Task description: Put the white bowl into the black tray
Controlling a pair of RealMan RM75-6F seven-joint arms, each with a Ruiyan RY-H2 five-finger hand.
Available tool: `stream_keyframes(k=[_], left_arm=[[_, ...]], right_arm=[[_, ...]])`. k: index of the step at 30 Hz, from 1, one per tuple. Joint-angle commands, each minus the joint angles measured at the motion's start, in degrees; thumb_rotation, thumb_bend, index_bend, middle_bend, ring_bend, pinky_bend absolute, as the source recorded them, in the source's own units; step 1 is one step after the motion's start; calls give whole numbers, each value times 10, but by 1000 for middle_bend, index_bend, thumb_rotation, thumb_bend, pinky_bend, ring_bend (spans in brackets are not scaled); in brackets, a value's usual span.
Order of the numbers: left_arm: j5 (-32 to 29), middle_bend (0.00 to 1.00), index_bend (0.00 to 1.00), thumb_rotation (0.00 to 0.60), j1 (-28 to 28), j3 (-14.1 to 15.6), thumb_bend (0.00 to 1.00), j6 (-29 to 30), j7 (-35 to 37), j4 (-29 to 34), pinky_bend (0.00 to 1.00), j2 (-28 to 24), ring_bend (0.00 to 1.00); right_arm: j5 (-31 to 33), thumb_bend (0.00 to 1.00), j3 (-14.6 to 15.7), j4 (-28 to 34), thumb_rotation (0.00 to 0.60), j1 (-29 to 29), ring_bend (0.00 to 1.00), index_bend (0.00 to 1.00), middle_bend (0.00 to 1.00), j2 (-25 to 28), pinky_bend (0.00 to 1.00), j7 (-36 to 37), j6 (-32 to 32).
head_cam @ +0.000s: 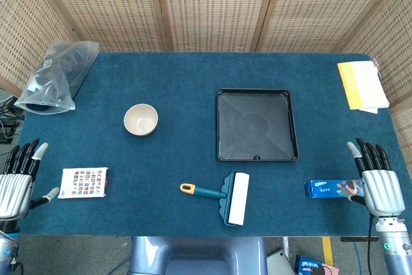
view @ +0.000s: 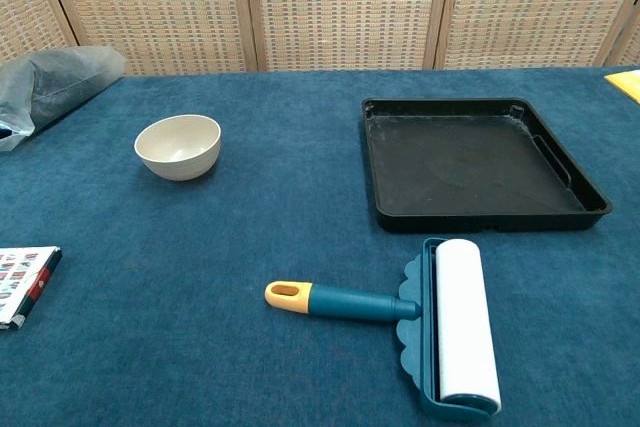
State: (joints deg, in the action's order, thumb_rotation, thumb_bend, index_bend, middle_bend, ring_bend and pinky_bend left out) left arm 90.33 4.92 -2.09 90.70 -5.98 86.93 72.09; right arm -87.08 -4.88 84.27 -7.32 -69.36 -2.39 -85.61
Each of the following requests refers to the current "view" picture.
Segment white box with picture grid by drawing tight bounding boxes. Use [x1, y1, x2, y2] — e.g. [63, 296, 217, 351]
[0, 245, 64, 332]

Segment blue table cloth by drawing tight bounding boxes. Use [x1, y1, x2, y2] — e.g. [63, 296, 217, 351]
[0, 66, 640, 427]

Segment white round bowl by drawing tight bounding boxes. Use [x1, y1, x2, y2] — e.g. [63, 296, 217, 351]
[133, 114, 223, 182]

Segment yellow and white booklet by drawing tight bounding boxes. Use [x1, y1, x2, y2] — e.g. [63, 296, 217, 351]
[603, 68, 640, 99]

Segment teal lint roller yellow-tipped handle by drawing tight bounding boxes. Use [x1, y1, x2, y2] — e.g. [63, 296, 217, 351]
[264, 236, 503, 420]

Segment clear plastic bag dark contents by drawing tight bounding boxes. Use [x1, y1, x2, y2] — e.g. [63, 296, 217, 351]
[0, 45, 127, 152]

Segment woven wooden folding screen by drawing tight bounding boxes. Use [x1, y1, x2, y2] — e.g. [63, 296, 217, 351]
[0, 0, 640, 77]

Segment black square plastic tray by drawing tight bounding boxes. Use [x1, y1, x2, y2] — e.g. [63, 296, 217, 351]
[361, 97, 614, 235]

